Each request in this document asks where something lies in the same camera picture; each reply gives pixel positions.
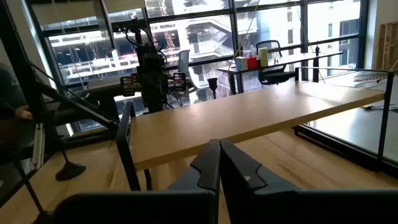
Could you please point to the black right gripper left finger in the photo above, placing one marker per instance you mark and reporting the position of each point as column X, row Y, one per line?
column 186, row 205

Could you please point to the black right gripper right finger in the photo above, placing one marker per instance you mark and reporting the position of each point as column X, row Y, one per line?
column 280, row 208

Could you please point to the blue box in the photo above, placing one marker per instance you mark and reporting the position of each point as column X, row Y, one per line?
column 241, row 63

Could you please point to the red box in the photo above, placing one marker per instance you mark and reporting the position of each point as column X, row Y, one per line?
column 252, row 63

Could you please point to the black office chair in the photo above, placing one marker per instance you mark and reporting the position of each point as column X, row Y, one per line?
column 273, row 76

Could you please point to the person's hand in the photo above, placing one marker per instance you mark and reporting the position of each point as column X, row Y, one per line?
column 24, row 113

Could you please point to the long office desk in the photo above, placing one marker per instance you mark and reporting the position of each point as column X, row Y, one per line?
column 295, row 59

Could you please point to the black desk pole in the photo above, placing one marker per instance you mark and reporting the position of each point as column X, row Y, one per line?
column 316, row 68

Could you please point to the wooden pallet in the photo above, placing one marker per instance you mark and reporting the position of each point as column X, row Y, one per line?
column 388, row 46

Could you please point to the wooden shelf black metal frame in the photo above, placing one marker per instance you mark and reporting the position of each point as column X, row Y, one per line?
column 233, row 124

